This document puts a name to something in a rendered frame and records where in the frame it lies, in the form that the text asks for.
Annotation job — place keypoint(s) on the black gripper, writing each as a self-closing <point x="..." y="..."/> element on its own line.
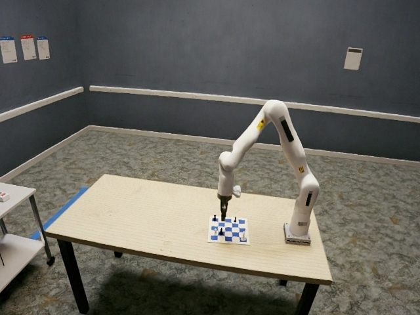
<point x="223" y="207"/>

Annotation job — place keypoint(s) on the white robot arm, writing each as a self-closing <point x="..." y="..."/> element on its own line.
<point x="292" y="148"/>

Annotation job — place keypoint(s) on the blue and white chessboard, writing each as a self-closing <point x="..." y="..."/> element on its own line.
<point x="232" y="231"/>

